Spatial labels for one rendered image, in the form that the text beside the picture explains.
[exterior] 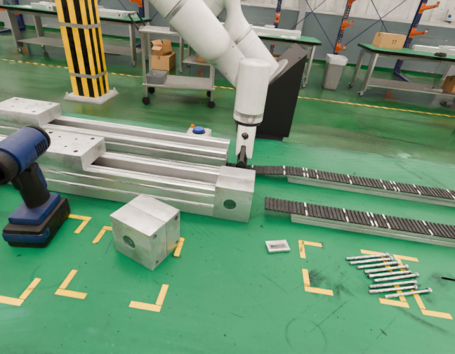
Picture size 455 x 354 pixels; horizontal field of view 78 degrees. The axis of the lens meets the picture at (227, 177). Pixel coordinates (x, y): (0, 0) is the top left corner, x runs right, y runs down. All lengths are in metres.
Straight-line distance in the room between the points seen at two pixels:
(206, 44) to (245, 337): 0.60
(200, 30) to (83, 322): 0.62
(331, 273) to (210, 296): 0.26
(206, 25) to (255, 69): 0.15
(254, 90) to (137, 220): 0.43
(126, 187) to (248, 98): 0.38
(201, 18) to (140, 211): 0.44
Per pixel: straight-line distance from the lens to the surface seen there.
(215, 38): 0.72
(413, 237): 0.84
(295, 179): 0.90
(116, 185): 0.74
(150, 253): 0.56
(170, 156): 0.87
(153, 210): 0.58
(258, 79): 0.75
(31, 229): 0.68
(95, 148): 0.79
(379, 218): 0.81
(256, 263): 0.62
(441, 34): 9.32
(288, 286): 0.60
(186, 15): 0.71
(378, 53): 5.51
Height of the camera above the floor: 1.24
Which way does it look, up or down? 32 degrees down
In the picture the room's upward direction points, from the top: 6 degrees clockwise
